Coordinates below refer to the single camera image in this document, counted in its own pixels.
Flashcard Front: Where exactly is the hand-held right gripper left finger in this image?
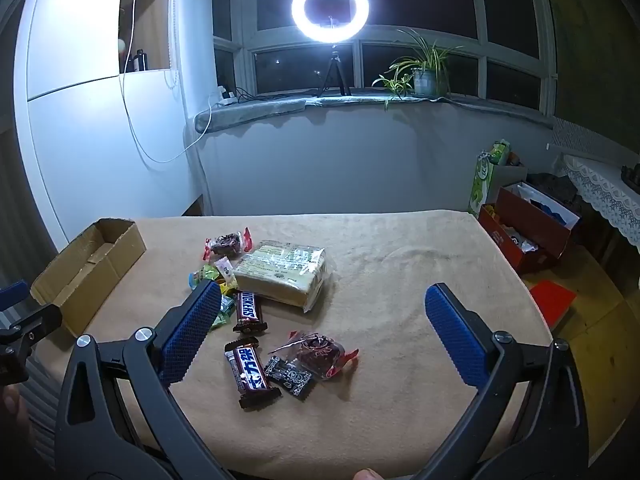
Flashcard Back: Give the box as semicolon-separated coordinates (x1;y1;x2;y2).
54;279;236;480

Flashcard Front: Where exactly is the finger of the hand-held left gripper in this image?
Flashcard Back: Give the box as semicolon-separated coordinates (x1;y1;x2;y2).
0;304;63;356
0;281;30;313

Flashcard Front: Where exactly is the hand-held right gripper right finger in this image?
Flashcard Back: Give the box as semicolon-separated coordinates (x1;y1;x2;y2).
425;282;588;480

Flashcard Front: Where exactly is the green printed snack packet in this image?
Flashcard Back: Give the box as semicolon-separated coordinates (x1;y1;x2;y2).
210;296;238;331

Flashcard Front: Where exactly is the clear green snack packet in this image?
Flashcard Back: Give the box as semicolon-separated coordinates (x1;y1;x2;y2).
187;266;221;291

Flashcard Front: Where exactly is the brown chocolate bar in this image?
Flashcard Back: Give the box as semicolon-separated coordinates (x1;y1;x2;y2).
231;290;268;335
224;338;283;411

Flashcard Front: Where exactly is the cardboard box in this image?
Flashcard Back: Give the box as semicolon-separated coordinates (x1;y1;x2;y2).
30;218;147;337

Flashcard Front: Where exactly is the small black patterned packet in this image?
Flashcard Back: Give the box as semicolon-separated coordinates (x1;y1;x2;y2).
263;355;315;402

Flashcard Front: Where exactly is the red-wrapped date candy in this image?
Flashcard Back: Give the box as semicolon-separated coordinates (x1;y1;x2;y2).
267;330;360;381
202;228;253;261

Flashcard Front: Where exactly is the person's left hand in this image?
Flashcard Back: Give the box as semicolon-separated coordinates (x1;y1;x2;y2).
0;386;31;441

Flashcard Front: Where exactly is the beige ribbed curtain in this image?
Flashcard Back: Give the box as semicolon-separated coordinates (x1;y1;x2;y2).
15;360;76;461

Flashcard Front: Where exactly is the beige table blanket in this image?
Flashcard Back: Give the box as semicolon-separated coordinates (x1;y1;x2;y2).
30;210;553;480

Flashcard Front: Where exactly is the red flat lid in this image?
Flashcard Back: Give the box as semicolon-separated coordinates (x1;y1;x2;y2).
529;281;577;328

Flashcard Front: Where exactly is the clear-wrapped yellow cake pack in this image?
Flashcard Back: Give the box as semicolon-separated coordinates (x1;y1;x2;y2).
233;240;333;313

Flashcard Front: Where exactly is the red storage box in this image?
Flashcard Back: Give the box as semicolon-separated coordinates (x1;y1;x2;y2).
478;182;581;275

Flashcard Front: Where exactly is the green carton box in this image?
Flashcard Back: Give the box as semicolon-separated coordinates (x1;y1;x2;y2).
468;140;526;216

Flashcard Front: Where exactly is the dark cloth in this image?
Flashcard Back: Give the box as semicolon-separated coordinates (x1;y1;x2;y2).
527;172;586;211

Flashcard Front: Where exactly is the white cabinet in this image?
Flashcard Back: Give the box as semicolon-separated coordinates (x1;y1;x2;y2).
12;0;206;251

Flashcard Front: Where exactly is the white lace tablecloth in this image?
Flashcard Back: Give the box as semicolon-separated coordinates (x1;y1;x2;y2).
562;152;640;253

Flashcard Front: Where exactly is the grey windowsill cover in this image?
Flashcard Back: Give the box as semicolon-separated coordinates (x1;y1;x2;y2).
194;95;556;136

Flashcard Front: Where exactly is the potted spider plant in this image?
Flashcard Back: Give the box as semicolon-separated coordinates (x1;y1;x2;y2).
371;27;463;111

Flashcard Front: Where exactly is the black tripod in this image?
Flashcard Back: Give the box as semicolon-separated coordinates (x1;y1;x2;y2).
316;42;352;98

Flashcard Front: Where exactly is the white cable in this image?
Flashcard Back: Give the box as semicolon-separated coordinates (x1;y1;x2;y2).
120;0;216;163

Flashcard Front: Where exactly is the black cable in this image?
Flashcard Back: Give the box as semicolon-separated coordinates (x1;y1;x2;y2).
235;87;311;105

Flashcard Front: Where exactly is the white window frame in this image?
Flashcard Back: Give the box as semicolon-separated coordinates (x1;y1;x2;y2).
212;0;558;116

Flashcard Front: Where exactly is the white ring light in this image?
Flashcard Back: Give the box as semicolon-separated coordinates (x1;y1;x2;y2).
291;0;370;43

